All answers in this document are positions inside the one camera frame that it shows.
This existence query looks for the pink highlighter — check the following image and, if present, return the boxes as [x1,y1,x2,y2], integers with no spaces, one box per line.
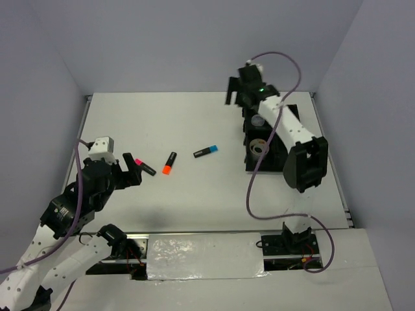
[135,159,156,176]

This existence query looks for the clear round pin jar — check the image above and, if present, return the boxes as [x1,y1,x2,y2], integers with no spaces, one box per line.
[251,114,265,127]

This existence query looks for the orange highlighter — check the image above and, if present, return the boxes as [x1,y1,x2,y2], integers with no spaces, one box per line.
[161,152,177,175]

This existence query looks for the small clear tape roll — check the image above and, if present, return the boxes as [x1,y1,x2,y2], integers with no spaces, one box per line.
[250,139,269,157]

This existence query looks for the blue highlighter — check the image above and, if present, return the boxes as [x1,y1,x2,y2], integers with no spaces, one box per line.
[193,145,218,158]

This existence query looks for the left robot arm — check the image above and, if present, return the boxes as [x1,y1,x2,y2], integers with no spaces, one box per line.
[1,153,142,310]

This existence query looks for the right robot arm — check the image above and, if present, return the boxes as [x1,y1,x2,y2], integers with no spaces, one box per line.
[225,63,328,253]

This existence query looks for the black four-compartment tray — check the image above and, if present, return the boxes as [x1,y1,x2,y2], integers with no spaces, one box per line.
[242,108,288,173]

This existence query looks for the silver foil cover plate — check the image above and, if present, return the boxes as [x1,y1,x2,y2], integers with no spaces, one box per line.
[147,233,267,281]

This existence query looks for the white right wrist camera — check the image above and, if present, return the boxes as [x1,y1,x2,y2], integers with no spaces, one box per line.
[245,60,263,74]

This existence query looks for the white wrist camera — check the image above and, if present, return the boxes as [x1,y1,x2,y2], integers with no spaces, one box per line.
[88,136,116,165]
[245,60,263,74]

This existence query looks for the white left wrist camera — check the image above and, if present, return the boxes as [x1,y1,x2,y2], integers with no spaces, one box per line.
[88,136,116,165]

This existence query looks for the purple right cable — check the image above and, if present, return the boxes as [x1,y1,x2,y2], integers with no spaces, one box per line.
[246,51,335,273]

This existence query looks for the purple cable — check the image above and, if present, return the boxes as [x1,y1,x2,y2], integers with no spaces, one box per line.
[0,138,98,311]
[246,51,335,273]

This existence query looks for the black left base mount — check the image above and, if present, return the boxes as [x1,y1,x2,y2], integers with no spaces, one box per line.
[94,235,149,281]

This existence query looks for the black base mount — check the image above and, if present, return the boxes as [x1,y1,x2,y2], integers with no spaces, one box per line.
[94,235,149,281]
[255,233,323,271]

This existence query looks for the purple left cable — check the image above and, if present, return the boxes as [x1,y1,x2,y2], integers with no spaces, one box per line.
[0,138,98,311]

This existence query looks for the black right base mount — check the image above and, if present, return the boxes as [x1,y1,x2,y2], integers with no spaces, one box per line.
[255,233,323,271]

